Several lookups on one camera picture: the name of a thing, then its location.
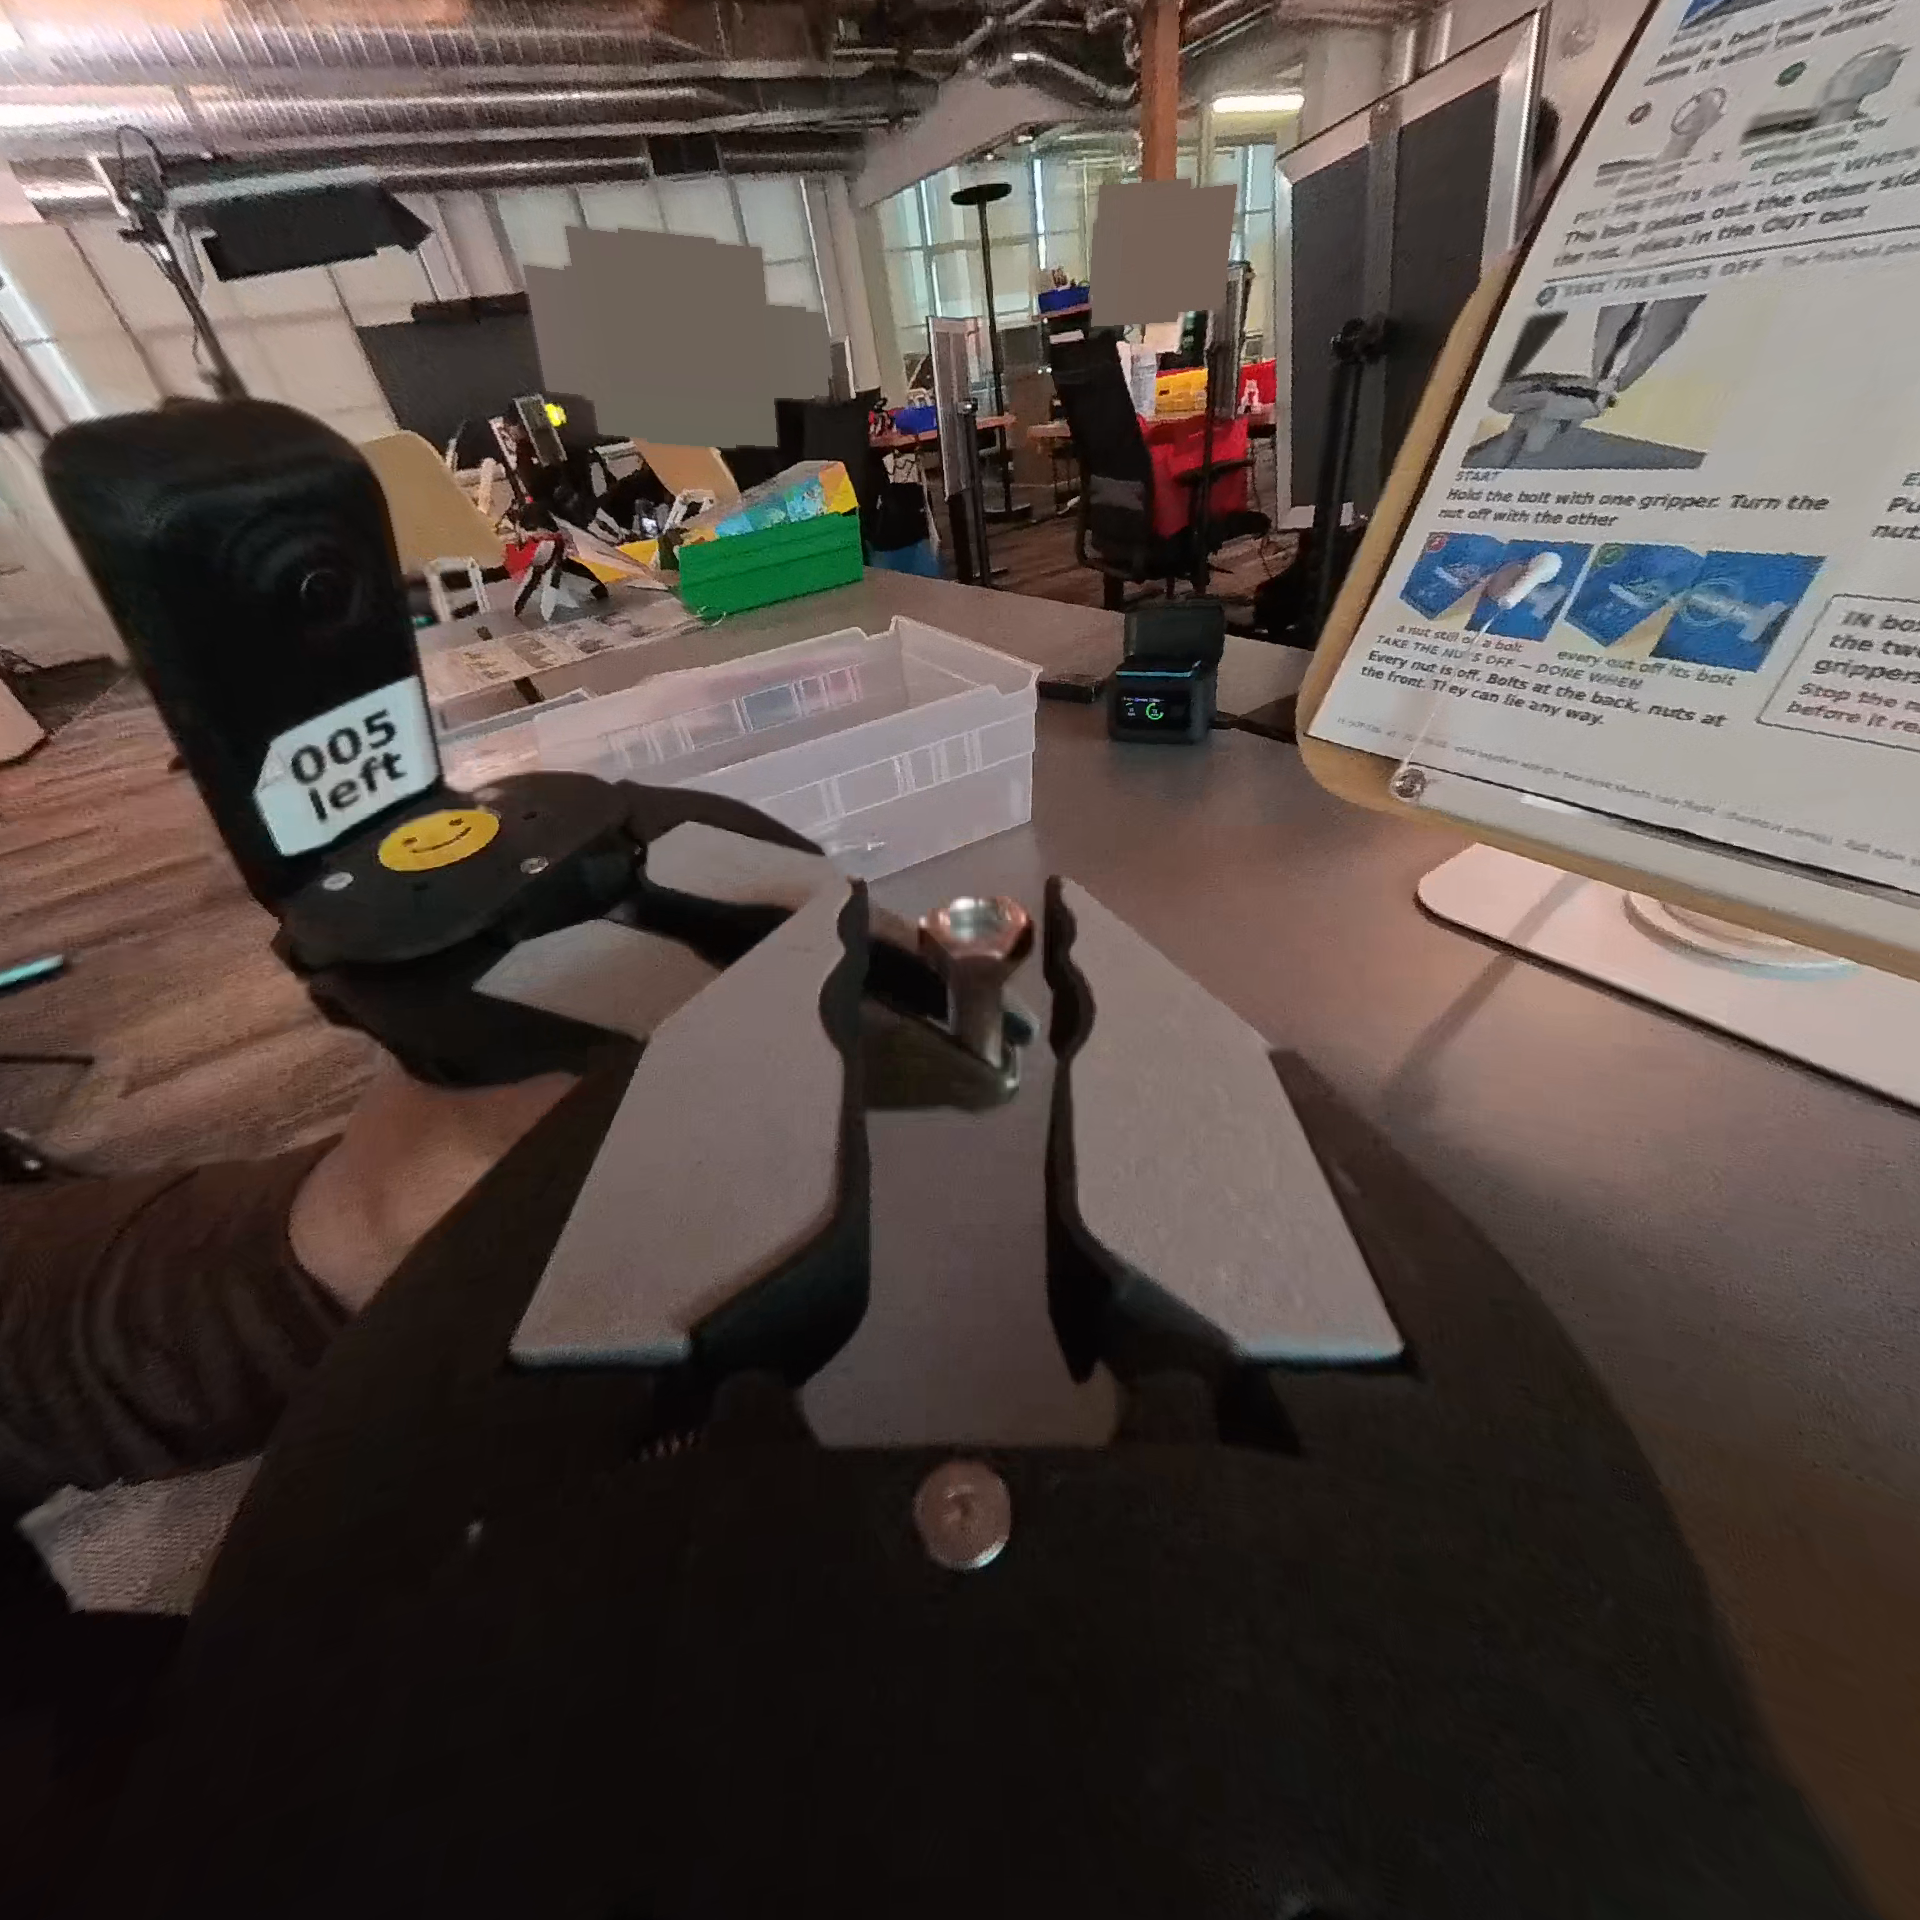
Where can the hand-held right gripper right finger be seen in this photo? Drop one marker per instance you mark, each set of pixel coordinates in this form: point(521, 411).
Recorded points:
point(1213, 1185)

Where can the black charging case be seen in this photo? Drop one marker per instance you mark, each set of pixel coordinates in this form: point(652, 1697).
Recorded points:
point(1170, 645)

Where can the steel bolt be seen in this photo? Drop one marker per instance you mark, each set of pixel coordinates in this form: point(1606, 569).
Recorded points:
point(982, 1004)

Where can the small black adapter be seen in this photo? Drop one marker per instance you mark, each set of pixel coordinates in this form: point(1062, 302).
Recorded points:
point(1072, 689)

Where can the person's left forearm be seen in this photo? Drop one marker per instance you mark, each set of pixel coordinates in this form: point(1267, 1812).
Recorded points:
point(149, 1321)

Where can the printed instruction sheet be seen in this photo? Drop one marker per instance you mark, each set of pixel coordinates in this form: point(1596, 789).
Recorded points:
point(1651, 452)

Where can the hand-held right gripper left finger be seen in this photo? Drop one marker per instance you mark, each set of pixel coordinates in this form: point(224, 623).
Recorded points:
point(674, 1171)

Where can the scattered printed papers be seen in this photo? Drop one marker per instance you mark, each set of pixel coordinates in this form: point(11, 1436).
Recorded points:
point(570, 638)

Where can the person's left hand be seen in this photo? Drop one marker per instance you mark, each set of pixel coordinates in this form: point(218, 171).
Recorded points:
point(405, 1171)

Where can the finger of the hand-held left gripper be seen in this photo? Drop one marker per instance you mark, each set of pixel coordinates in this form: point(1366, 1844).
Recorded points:
point(616, 975)
point(734, 869)

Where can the red fabric cover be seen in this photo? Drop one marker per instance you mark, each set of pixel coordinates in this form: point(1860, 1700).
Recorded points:
point(1201, 495)

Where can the tan shell chair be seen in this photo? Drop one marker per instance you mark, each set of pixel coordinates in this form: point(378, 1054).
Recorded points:
point(427, 495)

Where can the instruction sheet on stand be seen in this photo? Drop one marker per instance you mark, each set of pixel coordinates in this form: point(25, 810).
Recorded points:
point(1545, 915)

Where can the clear plastic bin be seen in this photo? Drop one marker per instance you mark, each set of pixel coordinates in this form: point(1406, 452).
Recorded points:
point(901, 751)

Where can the steel hex nut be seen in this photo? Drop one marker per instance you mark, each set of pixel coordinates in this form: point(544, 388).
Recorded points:
point(933, 942)

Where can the black floor lamp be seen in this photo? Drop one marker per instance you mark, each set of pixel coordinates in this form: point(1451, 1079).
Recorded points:
point(982, 196)

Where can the black office chair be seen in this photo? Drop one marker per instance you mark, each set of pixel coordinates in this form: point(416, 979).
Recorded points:
point(1101, 452)

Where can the green plastic bin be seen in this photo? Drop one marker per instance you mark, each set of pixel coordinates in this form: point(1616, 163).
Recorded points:
point(772, 569)

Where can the black studio light panel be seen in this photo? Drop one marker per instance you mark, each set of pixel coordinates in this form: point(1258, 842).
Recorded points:
point(300, 235)

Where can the colourful cardboard box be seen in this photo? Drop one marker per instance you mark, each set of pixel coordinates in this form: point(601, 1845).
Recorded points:
point(786, 505)

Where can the framed grey pin board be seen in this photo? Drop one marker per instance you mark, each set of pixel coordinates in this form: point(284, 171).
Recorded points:
point(1441, 271)

